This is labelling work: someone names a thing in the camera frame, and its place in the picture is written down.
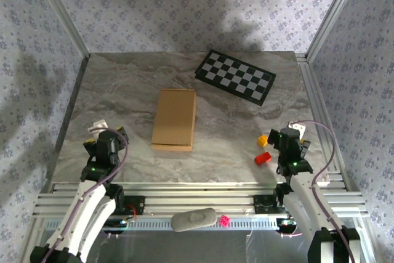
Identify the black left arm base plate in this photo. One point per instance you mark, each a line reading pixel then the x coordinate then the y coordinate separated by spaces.
pixel 137 203

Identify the yellow toy brick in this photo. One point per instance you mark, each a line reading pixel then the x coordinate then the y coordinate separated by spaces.
pixel 262 140

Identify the black and white checkerboard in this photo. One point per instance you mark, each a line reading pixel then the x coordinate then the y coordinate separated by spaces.
pixel 235 76

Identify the aluminium mounting rail bed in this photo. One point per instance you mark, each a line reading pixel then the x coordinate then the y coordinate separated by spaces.
pixel 197 195

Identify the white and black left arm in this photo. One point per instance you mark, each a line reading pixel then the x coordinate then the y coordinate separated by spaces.
pixel 83 213

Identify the aluminium side rail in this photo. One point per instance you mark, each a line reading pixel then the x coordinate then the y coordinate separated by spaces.
pixel 320 96

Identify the pink toy brick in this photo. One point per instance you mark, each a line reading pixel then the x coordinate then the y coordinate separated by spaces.
pixel 224 220

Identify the grey oval stone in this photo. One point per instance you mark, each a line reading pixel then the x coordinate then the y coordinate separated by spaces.
pixel 194 219

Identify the aluminium frame post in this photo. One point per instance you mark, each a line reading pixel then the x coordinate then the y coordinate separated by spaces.
pixel 335 10
pixel 61 13

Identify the red toy brick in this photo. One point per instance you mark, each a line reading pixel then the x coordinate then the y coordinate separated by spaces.
pixel 262 158

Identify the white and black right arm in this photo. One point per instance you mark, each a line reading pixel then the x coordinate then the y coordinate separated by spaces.
pixel 311 201

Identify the brown cardboard paper box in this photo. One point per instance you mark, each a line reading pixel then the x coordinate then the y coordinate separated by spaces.
pixel 174 119

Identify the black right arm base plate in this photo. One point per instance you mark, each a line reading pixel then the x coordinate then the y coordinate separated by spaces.
pixel 263 204

